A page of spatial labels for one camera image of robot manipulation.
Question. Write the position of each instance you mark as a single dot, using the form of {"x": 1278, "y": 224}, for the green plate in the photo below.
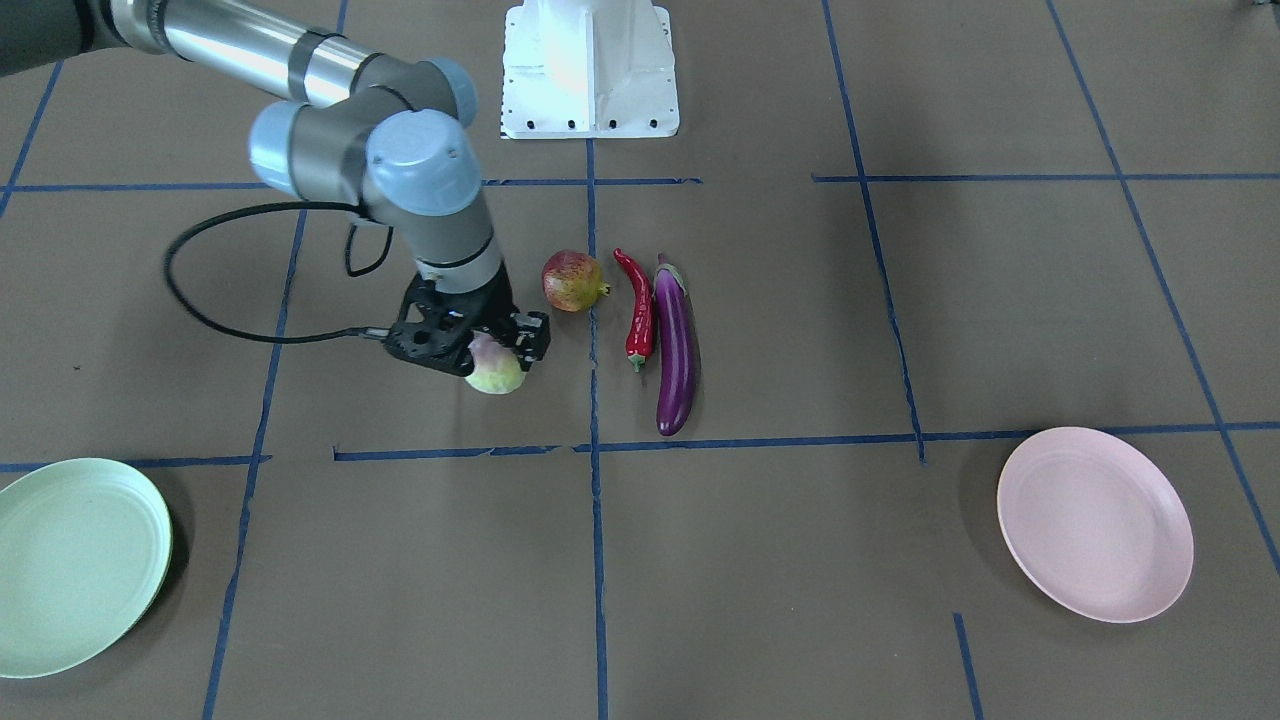
{"x": 85, "y": 546}

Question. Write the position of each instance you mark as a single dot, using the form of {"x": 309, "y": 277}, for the pink plate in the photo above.
{"x": 1095, "y": 525}

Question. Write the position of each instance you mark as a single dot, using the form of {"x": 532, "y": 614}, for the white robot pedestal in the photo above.
{"x": 588, "y": 69}

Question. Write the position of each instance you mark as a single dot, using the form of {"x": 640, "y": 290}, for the red chili pepper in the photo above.
{"x": 642, "y": 335}

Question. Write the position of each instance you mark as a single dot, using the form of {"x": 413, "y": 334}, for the purple eggplant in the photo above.
{"x": 678, "y": 345}

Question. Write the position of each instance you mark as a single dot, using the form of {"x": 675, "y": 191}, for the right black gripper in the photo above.
{"x": 492, "y": 308}

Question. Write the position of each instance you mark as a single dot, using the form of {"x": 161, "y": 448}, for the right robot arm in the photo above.
{"x": 381, "y": 139}

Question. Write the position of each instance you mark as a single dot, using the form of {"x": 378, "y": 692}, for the green-pink peach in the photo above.
{"x": 497, "y": 370}

